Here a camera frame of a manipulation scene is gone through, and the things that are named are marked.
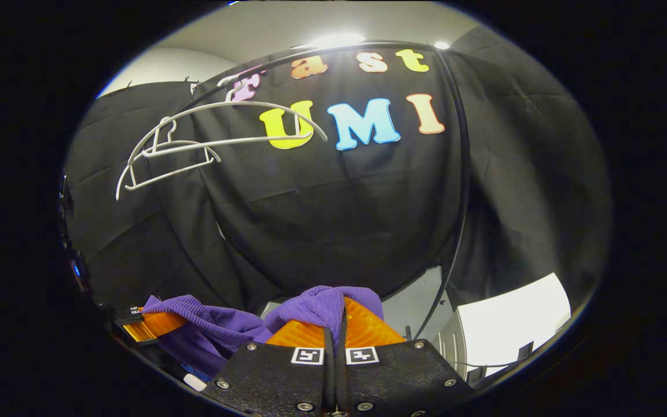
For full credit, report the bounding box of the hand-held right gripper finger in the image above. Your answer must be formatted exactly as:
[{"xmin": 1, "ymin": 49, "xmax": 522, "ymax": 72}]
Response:
[
  {"xmin": 202, "ymin": 319, "xmax": 336, "ymax": 417},
  {"xmin": 335, "ymin": 297, "xmax": 474, "ymax": 417}
]

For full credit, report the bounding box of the purple corduroy jacket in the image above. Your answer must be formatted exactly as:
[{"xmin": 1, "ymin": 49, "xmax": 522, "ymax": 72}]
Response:
[{"xmin": 141, "ymin": 285, "xmax": 385, "ymax": 378}]

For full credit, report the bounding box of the white clothes hanger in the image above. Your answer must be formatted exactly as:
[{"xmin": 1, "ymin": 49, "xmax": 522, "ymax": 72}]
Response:
[
  {"xmin": 115, "ymin": 116, "xmax": 223, "ymax": 202},
  {"xmin": 130, "ymin": 72, "xmax": 329, "ymax": 166}
]

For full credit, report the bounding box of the black clothes rack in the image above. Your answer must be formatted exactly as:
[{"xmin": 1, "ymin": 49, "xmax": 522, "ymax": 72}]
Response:
[{"xmin": 148, "ymin": 39, "xmax": 473, "ymax": 342}]

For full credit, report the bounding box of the black backdrop cloth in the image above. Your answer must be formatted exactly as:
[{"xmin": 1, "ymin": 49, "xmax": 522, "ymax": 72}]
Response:
[{"xmin": 63, "ymin": 26, "xmax": 611, "ymax": 316}]

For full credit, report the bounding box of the white cabinet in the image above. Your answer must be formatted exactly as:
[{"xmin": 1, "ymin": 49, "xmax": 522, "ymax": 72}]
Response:
[{"xmin": 433, "ymin": 272, "xmax": 573, "ymax": 380}]

